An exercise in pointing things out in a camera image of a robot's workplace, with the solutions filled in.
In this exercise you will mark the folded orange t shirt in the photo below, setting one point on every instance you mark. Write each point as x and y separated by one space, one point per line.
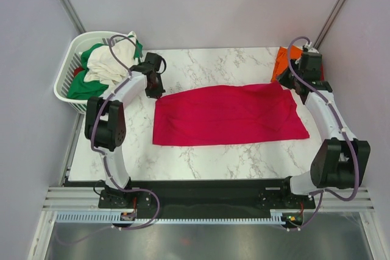
281 61

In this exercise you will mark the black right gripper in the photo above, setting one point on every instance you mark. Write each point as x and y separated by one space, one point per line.
283 81

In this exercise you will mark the white slotted cable duct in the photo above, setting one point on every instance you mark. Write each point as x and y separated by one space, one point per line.
116 217

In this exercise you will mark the folded dark red t shirt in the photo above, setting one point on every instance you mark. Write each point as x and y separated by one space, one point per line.
322 78

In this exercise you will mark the aluminium frame rail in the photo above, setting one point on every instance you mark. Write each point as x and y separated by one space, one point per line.
84 199

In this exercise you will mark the green t shirt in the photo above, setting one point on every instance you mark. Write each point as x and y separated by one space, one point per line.
80 90

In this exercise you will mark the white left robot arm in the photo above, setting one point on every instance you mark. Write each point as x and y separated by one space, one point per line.
105 123

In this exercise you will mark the pink t shirt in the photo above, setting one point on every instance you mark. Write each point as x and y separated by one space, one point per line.
225 115

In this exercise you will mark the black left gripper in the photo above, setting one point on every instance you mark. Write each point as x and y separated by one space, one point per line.
156 94

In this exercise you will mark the right corner metal post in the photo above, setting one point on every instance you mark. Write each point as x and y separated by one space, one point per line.
334 13

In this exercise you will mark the white t shirt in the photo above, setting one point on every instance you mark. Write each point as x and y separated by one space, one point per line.
102 67

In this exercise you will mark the white plastic laundry basket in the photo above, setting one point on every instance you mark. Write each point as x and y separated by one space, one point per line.
72 61

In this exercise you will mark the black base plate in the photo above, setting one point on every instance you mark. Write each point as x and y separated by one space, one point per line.
204 199

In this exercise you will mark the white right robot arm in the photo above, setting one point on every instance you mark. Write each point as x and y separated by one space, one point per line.
340 163

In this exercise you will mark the dark red t shirt in basket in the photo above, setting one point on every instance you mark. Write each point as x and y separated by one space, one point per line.
79 73

